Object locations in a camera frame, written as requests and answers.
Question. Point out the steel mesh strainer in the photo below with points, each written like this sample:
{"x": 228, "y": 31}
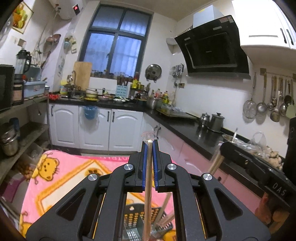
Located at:
{"x": 249, "y": 109}

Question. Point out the wooden chopstick pair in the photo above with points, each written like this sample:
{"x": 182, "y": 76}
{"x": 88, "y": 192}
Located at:
{"x": 148, "y": 204}
{"x": 216, "y": 163}

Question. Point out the pile of ginger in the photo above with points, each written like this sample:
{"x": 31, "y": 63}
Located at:
{"x": 272, "y": 157}

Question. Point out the brown canister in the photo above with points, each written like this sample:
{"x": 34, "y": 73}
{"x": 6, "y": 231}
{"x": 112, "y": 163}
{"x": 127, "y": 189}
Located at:
{"x": 18, "y": 93}

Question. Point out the clear plastic bag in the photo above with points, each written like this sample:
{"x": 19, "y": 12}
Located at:
{"x": 257, "y": 139}

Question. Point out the fruit wall poster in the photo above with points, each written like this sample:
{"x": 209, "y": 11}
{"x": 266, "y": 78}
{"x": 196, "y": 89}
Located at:
{"x": 20, "y": 16}

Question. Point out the dark green utensil holder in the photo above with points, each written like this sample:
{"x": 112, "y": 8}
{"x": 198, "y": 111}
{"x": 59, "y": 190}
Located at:
{"x": 130, "y": 220}

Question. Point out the person's right hand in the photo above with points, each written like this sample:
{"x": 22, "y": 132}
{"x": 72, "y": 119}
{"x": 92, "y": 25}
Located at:
{"x": 266, "y": 206}

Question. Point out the white wall cabinet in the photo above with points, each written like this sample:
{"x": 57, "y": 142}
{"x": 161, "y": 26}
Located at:
{"x": 261, "y": 23}

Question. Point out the black microwave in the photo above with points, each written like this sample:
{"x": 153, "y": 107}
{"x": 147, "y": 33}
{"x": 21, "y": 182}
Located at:
{"x": 5, "y": 88}

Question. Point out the group of oil bottles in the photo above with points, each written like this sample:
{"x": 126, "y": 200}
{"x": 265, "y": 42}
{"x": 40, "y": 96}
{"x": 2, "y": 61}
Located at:
{"x": 161, "y": 96}

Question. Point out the black cooktop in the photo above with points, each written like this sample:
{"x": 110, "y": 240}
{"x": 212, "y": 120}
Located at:
{"x": 178, "y": 114}

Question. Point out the black kitchen countertop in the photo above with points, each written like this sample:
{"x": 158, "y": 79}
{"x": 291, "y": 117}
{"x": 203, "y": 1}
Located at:
{"x": 185, "y": 129}

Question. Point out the dark framed window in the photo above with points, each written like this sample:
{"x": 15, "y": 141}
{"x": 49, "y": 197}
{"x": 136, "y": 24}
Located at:
{"x": 115, "y": 41}

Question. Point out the hanging copper pan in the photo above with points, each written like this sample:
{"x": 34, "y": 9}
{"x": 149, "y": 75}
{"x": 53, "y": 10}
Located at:
{"x": 53, "y": 38}

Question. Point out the wall socket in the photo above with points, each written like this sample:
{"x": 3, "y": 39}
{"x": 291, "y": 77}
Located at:
{"x": 181, "y": 85}

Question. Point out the clear storage bin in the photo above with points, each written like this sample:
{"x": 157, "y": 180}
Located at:
{"x": 32, "y": 151}

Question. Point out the dark ladle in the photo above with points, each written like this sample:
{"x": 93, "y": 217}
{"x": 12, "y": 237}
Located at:
{"x": 287, "y": 100}

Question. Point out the yellow pot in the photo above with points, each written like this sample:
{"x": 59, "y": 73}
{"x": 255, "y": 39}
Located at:
{"x": 92, "y": 93}

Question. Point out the blue knife block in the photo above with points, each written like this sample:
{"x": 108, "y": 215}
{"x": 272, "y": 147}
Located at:
{"x": 122, "y": 91}

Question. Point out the seasoning rack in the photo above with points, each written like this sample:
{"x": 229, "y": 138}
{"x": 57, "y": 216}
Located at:
{"x": 138, "y": 87}

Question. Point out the hanging plastic bags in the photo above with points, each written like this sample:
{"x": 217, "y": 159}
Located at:
{"x": 70, "y": 42}

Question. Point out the light green spatula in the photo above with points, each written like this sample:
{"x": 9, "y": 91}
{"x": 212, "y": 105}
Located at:
{"x": 291, "y": 112}

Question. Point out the pink bear printed blanket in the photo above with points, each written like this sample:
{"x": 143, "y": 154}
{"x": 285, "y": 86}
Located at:
{"x": 69, "y": 166}

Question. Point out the stacked steel pots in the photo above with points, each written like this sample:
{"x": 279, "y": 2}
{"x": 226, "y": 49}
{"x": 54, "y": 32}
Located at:
{"x": 9, "y": 143}

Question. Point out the hanging kitchen tools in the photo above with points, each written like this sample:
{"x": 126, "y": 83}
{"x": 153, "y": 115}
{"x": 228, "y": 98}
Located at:
{"x": 178, "y": 70}

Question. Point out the small steel kettle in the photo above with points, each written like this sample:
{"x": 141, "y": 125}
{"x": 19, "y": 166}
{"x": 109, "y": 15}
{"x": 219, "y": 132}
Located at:
{"x": 204, "y": 120}

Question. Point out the wooden storage shelf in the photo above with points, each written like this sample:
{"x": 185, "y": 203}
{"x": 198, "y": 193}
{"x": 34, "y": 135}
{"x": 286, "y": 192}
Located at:
{"x": 27, "y": 134}

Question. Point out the white water heater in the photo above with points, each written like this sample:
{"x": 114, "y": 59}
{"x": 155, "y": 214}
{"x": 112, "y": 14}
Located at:
{"x": 67, "y": 9}

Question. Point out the black blender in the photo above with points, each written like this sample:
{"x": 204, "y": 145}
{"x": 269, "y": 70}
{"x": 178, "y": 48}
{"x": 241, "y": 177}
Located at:
{"x": 22, "y": 62}

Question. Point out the steel bowl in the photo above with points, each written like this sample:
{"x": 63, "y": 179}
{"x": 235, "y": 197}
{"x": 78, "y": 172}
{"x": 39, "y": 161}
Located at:
{"x": 227, "y": 138}

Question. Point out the pink base cabinets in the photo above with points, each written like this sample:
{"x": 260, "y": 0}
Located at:
{"x": 196, "y": 153}

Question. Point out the white base cabinets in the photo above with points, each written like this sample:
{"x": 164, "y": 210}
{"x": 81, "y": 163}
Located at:
{"x": 64, "y": 125}

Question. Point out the large steel ladle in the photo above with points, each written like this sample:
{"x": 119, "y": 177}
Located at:
{"x": 275, "y": 115}

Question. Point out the blue dish box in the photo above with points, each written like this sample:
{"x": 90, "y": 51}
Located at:
{"x": 34, "y": 89}

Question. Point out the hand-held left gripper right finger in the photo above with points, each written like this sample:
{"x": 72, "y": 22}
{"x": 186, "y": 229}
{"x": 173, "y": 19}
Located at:
{"x": 155, "y": 162}

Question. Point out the black range hood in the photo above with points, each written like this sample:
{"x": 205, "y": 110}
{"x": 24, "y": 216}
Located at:
{"x": 212, "y": 48}

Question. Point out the blue hanging bin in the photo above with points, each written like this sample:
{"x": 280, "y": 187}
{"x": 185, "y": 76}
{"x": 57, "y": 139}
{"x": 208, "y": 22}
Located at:
{"x": 90, "y": 113}

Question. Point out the steel lidded canister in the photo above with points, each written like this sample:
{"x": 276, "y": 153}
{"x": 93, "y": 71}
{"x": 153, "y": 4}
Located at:
{"x": 217, "y": 122}

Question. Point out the row of spice jars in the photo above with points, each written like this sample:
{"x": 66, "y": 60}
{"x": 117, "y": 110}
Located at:
{"x": 108, "y": 74}

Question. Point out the steel skimmer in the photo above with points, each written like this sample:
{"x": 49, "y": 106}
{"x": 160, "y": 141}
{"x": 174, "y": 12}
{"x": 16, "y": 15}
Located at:
{"x": 261, "y": 107}

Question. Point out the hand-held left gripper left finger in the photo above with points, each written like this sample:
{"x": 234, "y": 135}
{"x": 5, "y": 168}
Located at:
{"x": 144, "y": 162}

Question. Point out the steel faucet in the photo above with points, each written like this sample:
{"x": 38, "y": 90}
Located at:
{"x": 74, "y": 76}

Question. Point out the steel cooking pot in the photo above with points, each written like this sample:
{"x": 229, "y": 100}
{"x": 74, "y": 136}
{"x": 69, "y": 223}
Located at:
{"x": 151, "y": 102}

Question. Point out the utensil hanging rail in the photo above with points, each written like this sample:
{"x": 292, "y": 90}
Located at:
{"x": 263, "y": 71}

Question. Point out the paper wall chart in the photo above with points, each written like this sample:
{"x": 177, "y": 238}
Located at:
{"x": 61, "y": 67}

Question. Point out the white corner shelf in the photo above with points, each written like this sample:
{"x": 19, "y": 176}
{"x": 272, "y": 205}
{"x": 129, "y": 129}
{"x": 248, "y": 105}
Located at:
{"x": 171, "y": 41}

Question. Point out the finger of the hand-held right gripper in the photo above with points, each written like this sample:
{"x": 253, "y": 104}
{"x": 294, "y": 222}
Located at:
{"x": 233, "y": 154}

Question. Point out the bunch of wooden chopsticks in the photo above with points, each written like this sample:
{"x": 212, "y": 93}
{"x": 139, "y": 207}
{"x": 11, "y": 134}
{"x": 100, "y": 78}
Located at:
{"x": 165, "y": 208}

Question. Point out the wooden cutting board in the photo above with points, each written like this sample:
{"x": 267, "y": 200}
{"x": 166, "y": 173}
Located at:
{"x": 82, "y": 74}

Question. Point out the steel pot lid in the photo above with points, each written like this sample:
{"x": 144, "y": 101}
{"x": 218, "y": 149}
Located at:
{"x": 153, "y": 72}

